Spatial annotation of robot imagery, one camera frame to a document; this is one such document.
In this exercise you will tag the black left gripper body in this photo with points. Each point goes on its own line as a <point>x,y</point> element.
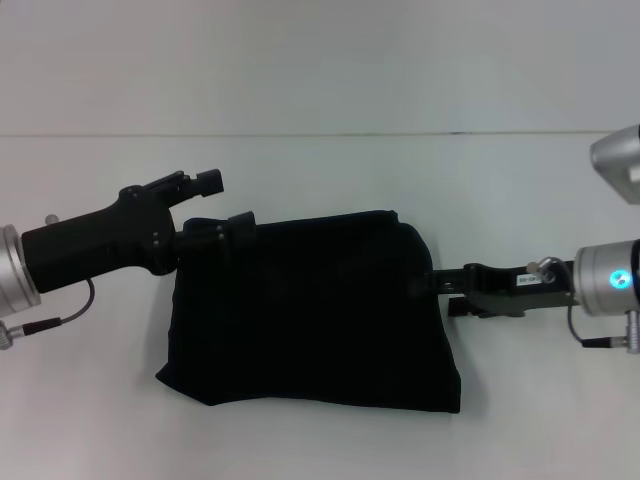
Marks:
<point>100,245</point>

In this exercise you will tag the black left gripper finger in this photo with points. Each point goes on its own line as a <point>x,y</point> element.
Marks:
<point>242,232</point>
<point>207,182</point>

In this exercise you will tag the silver left wrist connector post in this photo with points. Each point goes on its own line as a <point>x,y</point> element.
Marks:
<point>51,219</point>

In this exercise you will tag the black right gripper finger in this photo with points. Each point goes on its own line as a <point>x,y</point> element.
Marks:
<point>440,282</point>
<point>465,306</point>

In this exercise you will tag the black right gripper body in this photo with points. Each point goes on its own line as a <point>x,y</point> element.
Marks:
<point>510,290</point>

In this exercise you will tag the black shirt with FREE print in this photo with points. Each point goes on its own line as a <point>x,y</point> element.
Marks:
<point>310,280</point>

